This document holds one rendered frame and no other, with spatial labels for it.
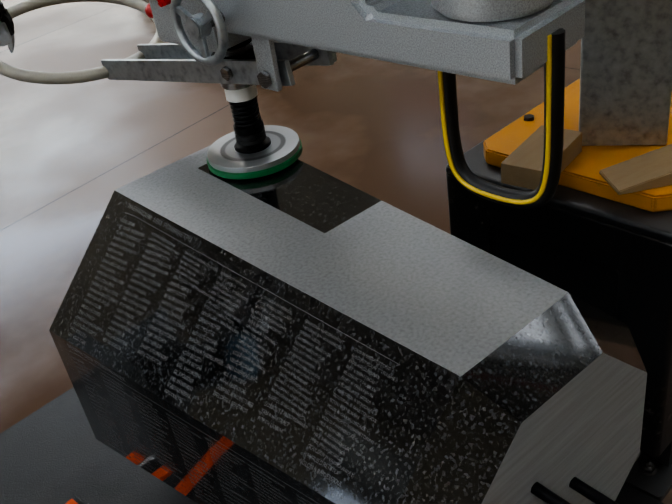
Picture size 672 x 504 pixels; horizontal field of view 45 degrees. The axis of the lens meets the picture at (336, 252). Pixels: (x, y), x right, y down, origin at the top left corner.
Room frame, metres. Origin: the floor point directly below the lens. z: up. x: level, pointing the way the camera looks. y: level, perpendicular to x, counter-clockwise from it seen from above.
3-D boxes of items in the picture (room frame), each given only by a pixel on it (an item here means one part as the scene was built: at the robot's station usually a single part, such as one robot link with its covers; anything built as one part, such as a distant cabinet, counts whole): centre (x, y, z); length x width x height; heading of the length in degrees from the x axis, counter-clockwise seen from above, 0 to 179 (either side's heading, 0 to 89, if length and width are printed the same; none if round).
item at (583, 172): (1.69, -0.71, 0.76); 0.49 x 0.49 x 0.05; 39
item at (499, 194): (1.19, -0.30, 1.10); 0.23 x 0.03 x 0.32; 42
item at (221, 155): (1.68, 0.15, 0.89); 0.21 x 0.21 x 0.01
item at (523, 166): (1.57, -0.49, 0.81); 0.20 x 0.10 x 0.05; 137
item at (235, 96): (1.68, 0.15, 1.04); 0.07 x 0.07 x 0.04
